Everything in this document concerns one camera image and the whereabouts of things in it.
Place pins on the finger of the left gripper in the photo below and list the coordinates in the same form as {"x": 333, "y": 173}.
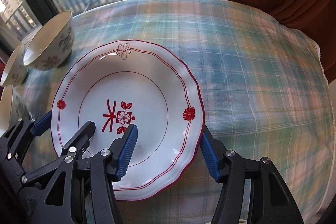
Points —
{"x": 74, "y": 148}
{"x": 17, "y": 139}

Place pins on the floral ceramic bowl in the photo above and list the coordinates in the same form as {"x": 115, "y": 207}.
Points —
{"x": 13, "y": 108}
{"x": 15, "y": 72}
{"x": 52, "y": 44}

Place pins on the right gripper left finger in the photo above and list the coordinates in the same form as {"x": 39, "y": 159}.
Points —
{"x": 95, "y": 175}

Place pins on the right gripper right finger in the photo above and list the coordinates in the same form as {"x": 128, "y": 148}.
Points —
{"x": 270, "y": 200}

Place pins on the red patterned white plate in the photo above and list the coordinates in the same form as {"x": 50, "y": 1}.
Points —
{"x": 133, "y": 82}

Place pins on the plaid tablecloth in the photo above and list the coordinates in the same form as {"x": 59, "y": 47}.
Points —
{"x": 262, "y": 84}

